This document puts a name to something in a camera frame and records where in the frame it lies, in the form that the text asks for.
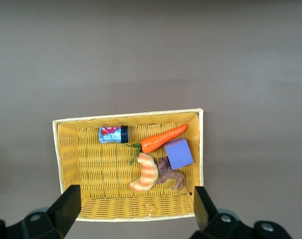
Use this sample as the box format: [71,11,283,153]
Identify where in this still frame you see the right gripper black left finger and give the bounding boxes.
[0,184,82,239]

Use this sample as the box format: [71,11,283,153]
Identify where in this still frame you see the purple foam block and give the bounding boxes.
[164,137,194,170]

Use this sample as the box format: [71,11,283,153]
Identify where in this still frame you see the toy croissant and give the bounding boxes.
[129,152,159,193]

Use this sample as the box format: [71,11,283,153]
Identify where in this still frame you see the yellow wicker basket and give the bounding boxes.
[52,108,204,222]

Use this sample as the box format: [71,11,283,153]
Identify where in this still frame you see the orange toy carrot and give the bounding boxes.
[123,123,189,165]

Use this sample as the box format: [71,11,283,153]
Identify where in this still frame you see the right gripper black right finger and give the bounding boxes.
[189,186,293,239]

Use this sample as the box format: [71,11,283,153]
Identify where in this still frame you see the small jar with black lid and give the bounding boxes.
[98,125,130,144]

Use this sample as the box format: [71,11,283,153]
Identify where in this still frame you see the brown toy lion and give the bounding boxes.
[154,156,193,196]

